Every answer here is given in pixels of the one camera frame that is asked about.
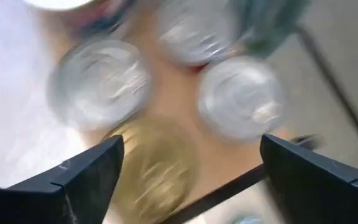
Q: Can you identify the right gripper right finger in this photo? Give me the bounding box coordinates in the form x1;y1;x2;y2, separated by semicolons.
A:
259;133;358;224

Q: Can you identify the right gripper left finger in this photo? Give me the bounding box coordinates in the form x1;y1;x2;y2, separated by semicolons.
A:
50;134;126;224

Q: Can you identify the green can with gold lid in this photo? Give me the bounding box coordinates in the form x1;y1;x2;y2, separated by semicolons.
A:
106;116;200;224

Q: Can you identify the green and white labelled can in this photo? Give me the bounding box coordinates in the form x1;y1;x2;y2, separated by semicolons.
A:
47;39;154;133

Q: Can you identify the red labelled can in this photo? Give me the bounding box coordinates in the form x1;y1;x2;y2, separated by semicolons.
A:
196;55;289;142

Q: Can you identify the black floor tape stripe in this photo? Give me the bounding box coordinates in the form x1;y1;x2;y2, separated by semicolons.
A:
295;26;358;153

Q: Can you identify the white glossy table sheet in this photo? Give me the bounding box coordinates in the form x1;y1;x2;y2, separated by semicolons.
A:
0;0;291;224

